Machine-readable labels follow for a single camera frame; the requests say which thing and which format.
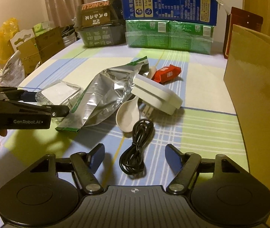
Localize clear plastic box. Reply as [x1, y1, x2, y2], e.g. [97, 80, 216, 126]
[35, 80, 83, 109]

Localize black cable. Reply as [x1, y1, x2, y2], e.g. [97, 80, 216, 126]
[118, 118, 155, 176]

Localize silver foil tea bag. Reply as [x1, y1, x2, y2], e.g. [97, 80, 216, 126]
[56, 57, 149, 132]

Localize white ceramic spoon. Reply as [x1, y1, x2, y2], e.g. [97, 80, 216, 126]
[115, 97, 140, 133]

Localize white power adapter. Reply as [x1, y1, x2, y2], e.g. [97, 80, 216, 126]
[131, 74, 182, 115]

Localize red candy packet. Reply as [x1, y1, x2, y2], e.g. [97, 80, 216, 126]
[152, 64, 181, 84]

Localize crumpled white plastic bag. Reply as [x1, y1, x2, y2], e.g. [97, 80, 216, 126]
[0, 50, 25, 87]

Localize yellow plastic bag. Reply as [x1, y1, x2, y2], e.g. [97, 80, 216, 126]
[0, 17, 20, 65]

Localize brown cardboard carton left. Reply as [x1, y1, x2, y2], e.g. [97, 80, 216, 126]
[17, 27, 64, 75]

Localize green boxes on carton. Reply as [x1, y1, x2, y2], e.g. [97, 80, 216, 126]
[32, 21, 55, 36]

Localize checkered tablecloth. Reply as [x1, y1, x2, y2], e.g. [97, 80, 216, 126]
[0, 39, 249, 228]

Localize dark Honglu food box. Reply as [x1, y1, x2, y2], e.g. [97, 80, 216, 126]
[74, 0, 126, 48]

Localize brown cardboard box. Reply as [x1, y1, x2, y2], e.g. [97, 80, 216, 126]
[223, 25, 270, 226]

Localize green drink carton pack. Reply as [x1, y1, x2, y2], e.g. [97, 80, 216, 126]
[125, 20, 214, 55]

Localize dark red gift box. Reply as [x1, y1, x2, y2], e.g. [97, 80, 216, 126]
[223, 7, 264, 59]

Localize blue milk carton box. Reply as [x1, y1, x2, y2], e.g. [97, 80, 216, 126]
[122, 0, 218, 26]

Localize white cardboard carton handle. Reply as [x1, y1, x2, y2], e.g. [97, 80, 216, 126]
[10, 29, 35, 51]

